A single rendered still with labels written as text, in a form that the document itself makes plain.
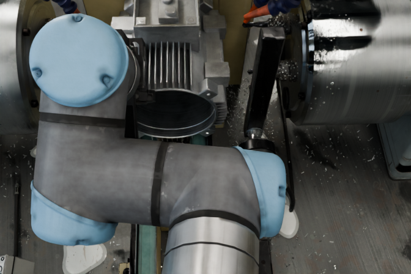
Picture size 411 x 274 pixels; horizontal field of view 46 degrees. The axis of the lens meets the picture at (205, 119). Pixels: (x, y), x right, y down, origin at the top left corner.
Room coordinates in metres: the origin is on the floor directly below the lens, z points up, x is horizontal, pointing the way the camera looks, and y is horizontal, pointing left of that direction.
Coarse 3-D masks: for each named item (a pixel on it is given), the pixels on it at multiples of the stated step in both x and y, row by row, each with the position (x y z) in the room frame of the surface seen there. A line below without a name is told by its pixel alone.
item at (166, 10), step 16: (144, 0) 0.57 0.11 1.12; (160, 0) 0.56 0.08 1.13; (176, 0) 0.56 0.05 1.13; (192, 0) 0.57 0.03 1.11; (144, 16) 0.54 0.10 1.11; (160, 16) 0.53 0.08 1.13; (176, 16) 0.53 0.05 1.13; (192, 16) 0.54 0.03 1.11; (144, 32) 0.49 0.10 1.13; (160, 32) 0.49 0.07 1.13; (176, 32) 0.49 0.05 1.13; (192, 32) 0.49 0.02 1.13; (192, 48) 0.49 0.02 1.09
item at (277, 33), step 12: (264, 36) 0.39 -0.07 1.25; (276, 36) 0.39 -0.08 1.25; (264, 48) 0.38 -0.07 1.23; (276, 48) 0.38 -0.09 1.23; (264, 60) 0.38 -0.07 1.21; (276, 60) 0.38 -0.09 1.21; (264, 72) 0.38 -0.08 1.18; (276, 72) 0.39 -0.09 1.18; (252, 84) 0.39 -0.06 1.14; (264, 84) 0.38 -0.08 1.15; (252, 96) 0.38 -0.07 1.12; (264, 96) 0.38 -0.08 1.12; (252, 108) 0.38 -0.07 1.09; (264, 108) 0.38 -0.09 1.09; (252, 120) 0.38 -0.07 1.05; (264, 120) 0.39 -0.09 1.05; (252, 132) 0.38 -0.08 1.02
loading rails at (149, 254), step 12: (204, 144) 0.41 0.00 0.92; (132, 228) 0.25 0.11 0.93; (144, 228) 0.25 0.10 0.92; (156, 228) 0.25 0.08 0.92; (168, 228) 0.28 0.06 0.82; (132, 240) 0.22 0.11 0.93; (144, 240) 0.23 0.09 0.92; (156, 240) 0.23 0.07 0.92; (132, 252) 0.21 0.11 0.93; (144, 252) 0.21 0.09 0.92; (156, 252) 0.21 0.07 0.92; (120, 264) 0.21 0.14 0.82; (132, 264) 0.19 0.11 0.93; (144, 264) 0.19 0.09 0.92; (156, 264) 0.19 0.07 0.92
